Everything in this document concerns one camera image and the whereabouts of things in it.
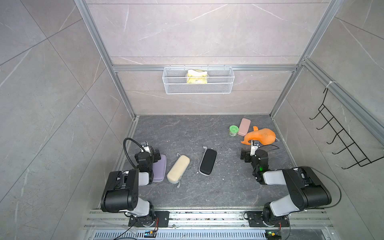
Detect black wall hook rack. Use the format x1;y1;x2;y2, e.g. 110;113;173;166
309;88;384;170

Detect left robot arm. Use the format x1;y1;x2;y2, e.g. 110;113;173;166
100;138;161;220

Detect orange whale plush toy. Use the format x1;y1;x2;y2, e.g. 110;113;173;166
241;127;276;146

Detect yellow packet in basket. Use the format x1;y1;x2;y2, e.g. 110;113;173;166
186;69;208;84

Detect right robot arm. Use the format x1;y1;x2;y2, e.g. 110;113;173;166
240;149;342;227

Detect purple-lined grey sleeve case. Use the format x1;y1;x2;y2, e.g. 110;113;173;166
153;154;167;183

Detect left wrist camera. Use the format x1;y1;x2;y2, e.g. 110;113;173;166
141;141;154;154

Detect pink rectangular case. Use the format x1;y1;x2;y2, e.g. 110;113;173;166
238;118;251;137

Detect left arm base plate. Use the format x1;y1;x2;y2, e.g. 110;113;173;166
129;211;170;228

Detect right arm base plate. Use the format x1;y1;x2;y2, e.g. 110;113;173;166
243;211;290;228

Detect green lidded small jar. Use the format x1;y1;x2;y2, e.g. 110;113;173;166
229;125;239;137

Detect white wire wall basket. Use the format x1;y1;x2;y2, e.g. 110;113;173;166
162;66;235;95

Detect aluminium front rail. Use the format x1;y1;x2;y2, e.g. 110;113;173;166
79;207;339;240

